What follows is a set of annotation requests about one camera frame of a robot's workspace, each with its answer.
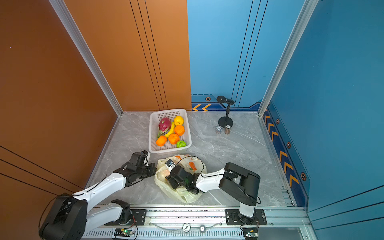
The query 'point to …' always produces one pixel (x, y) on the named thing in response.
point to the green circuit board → (121, 232)
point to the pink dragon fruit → (164, 124)
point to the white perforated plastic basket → (155, 118)
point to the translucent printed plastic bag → (188, 162)
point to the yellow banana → (168, 135)
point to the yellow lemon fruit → (178, 120)
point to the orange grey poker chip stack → (227, 129)
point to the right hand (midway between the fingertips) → (168, 175)
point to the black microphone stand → (225, 120)
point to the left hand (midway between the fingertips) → (157, 167)
